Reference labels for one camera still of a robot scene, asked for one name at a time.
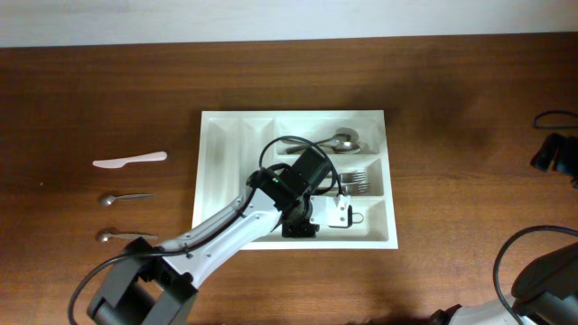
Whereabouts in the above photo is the metal fork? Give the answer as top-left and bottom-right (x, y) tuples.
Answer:
(341, 183), (371, 196)
(338, 172), (367, 184)

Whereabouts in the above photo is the large metal spoon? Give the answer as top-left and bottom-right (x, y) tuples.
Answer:
(284, 127), (359, 155)
(331, 142), (361, 154)

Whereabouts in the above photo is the pink plastic knife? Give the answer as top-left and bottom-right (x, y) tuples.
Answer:
(92, 151), (168, 169)

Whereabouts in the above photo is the small metal teaspoon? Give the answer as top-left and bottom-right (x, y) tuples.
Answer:
(96, 231), (158, 243)
(98, 193), (154, 207)

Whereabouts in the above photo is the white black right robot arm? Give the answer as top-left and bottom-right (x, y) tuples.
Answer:
(427, 225), (577, 325)

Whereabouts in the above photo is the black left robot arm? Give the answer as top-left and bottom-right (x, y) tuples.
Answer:
(87, 147), (337, 324)

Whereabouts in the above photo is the white plastic cutlery tray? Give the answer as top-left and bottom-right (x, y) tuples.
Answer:
(192, 110), (398, 250)

